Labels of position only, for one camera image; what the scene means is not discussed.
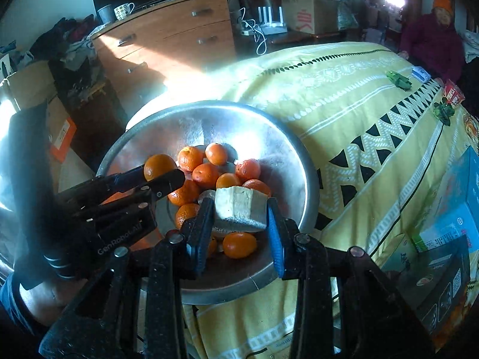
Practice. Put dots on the round orange fruit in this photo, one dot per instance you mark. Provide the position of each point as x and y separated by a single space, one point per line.
159 164

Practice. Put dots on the heap of small oranges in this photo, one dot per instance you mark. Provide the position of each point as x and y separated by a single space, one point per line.
205 174

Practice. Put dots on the white router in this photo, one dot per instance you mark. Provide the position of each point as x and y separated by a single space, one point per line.
272 22

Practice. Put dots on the metal bowl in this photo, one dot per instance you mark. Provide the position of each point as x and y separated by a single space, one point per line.
262 149

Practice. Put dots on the small red box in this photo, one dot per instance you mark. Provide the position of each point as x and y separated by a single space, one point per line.
453 92

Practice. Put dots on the grey mug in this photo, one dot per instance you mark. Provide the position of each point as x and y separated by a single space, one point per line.
105 15

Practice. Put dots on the green toy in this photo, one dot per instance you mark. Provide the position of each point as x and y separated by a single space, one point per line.
444 112
399 79

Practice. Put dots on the dark wooden stool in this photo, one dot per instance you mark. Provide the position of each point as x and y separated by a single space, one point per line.
89 112

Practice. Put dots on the cardboard box with orange label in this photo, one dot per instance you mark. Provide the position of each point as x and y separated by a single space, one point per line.
33 93

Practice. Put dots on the heap of dark clothes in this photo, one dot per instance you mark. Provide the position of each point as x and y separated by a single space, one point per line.
63 41

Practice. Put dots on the black box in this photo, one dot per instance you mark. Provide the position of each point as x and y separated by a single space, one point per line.
438 284

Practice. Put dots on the small blue packet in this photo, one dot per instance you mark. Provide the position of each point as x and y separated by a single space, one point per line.
421 74

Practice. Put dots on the cardboard box with red print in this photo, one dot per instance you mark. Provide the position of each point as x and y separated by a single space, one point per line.
308 15

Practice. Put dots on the person's left forearm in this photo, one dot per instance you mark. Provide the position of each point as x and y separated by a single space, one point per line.
41 303

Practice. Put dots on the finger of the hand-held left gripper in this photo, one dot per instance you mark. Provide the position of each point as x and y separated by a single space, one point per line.
112 181
168 183

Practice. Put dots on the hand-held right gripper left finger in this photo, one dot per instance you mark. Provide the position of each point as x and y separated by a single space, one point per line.
202 232

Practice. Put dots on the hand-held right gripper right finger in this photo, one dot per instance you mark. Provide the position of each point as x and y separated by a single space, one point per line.
275 239

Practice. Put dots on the blue box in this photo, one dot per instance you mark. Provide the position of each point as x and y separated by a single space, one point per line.
456 202

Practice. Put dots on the white foam block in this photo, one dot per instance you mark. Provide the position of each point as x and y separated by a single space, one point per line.
241 205

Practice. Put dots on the dark wooden side table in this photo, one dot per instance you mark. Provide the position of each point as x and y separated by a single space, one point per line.
299 39

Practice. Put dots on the white dotted mug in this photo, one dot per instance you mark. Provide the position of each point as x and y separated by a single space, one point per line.
122 12

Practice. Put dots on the yellow printed blanket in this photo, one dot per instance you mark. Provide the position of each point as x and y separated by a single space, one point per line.
355 101

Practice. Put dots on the wooden dresser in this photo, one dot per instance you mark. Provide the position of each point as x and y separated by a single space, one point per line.
168 37

